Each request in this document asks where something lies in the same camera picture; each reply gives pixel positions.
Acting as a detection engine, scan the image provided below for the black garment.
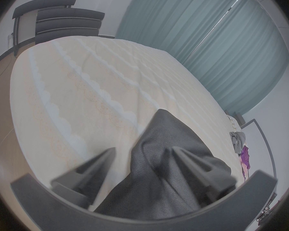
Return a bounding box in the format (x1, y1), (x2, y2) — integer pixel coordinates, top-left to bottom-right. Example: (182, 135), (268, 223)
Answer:
(93, 109), (232, 221)

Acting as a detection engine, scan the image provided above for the black cable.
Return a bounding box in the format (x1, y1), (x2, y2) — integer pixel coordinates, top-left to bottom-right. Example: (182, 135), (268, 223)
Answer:
(0, 34), (17, 78)

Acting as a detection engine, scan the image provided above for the blue-green curtain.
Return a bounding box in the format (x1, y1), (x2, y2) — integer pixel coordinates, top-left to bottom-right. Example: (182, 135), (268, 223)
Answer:
(115, 0), (246, 64)
(183, 0), (289, 116)

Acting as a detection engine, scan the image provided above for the bed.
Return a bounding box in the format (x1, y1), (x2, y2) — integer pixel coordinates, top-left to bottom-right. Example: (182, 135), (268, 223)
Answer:
(10, 36), (277, 189)

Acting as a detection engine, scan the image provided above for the dark grey chest of drawers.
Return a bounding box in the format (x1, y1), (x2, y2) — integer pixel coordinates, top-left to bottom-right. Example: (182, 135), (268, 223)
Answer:
(35, 8), (105, 45)

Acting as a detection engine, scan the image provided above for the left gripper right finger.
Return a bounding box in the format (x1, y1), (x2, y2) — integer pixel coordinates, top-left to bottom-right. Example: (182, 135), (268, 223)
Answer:
(171, 146), (237, 201)

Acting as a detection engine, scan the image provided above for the pile of clothes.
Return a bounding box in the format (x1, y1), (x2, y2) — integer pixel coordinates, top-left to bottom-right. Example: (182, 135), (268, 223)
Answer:
(229, 131), (252, 181)

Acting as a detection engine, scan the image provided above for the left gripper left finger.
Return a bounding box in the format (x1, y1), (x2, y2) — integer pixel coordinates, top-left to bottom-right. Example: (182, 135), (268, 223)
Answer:
(51, 147), (116, 207)

